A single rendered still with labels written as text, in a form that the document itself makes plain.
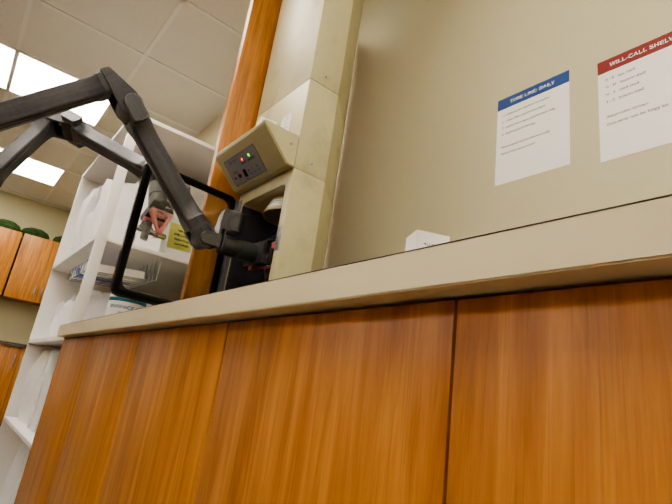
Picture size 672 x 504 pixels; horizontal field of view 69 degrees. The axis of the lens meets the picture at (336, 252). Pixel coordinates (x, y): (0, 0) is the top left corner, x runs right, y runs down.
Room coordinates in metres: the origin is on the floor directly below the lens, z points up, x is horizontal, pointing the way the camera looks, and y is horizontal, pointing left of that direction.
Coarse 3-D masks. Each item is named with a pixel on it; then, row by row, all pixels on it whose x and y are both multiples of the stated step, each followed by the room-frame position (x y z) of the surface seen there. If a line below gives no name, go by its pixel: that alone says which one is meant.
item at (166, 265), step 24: (192, 192) 1.38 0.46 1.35; (144, 216) 1.30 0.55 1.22; (168, 216) 1.34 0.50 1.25; (216, 216) 1.44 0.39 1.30; (168, 240) 1.35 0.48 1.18; (144, 264) 1.32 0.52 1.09; (168, 264) 1.37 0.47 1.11; (192, 264) 1.41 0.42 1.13; (144, 288) 1.33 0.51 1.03; (168, 288) 1.38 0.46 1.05; (192, 288) 1.42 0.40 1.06
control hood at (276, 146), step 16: (256, 128) 1.21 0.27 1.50; (272, 128) 1.19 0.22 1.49; (240, 144) 1.30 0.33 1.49; (256, 144) 1.25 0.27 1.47; (272, 144) 1.21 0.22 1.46; (288, 144) 1.22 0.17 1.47; (224, 160) 1.40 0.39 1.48; (272, 160) 1.25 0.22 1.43; (288, 160) 1.23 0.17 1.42; (256, 176) 1.35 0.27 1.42; (272, 176) 1.32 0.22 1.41; (240, 192) 1.47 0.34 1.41
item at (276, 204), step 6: (276, 198) 1.36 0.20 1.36; (282, 198) 1.34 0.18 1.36; (270, 204) 1.36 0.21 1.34; (276, 204) 1.34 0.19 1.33; (264, 210) 1.37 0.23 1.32; (270, 210) 1.43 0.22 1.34; (276, 210) 1.45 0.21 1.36; (264, 216) 1.42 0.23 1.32; (270, 216) 1.44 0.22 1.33; (276, 216) 1.46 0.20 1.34; (270, 222) 1.46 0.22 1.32; (276, 222) 1.47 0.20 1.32
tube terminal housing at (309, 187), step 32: (288, 96) 1.33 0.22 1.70; (320, 96) 1.27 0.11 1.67; (320, 128) 1.28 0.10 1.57; (320, 160) 1.29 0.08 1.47; (256, 192) 1.40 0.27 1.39; (288, 192) 1.24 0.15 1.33; (320, 192) 1.30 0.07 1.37; (288, 224) 1.25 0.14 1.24; (320, 224) 1.34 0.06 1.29; (288, 256) 1.26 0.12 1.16; (320, 256) 1.41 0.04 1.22; (224, 288) 1.47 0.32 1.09
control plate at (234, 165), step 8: (240, 152) 1.32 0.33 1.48; (248, 152) 1.30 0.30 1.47; (256, 152) 1.28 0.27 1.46; (232, 160) 1.37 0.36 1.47; (240, 160) 1.35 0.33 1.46; (248, 160) 1.32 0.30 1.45; (256, 160) 1.30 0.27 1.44; (232, 168) 1.40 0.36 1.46; (240, 168) 1.37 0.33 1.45; (256, 168) 1.32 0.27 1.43; (264, 168) 1.30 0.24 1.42; (232, 176) 1.43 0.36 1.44; (248, 176) 1.37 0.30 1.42; (240, 184) 1.43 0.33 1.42
